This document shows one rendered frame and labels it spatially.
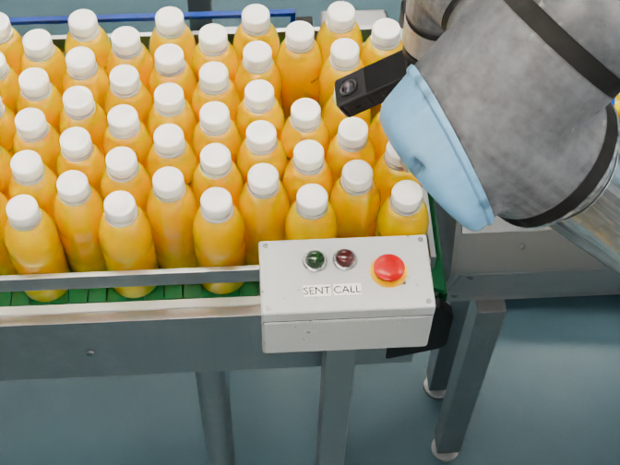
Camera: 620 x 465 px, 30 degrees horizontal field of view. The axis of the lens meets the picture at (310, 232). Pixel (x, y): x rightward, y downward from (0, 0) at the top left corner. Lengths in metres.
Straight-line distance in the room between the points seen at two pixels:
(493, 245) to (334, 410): 0.32
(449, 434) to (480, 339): 0.40
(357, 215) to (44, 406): 1.21
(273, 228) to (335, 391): 0.25
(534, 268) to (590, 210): 0.84
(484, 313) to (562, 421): 0.68
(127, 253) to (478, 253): 0.50
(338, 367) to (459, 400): 0.69
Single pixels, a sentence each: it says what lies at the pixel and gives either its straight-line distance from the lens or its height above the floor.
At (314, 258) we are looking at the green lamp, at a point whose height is 1.11.
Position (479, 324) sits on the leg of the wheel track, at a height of 0.59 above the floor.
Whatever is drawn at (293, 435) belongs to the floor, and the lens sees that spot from 2.45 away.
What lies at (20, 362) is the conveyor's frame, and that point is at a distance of 1.68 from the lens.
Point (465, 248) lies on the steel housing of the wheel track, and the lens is 1.64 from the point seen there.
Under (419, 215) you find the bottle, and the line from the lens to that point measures 1.45.
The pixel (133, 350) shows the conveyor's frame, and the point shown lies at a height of 0.81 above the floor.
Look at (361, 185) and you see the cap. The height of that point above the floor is 1.08.
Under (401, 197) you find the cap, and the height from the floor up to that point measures 1.08.
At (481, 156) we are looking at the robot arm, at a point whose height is 1.64.
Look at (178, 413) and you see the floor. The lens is 2.48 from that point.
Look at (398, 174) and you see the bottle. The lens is 1.49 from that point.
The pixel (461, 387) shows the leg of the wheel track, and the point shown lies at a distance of 2.13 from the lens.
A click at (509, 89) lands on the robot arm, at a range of 0.76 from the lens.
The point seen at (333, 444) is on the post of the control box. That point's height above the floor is 0.64.
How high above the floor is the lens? 2.25
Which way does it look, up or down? 57 degrees down
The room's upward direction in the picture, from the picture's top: 2 degrees clockwise
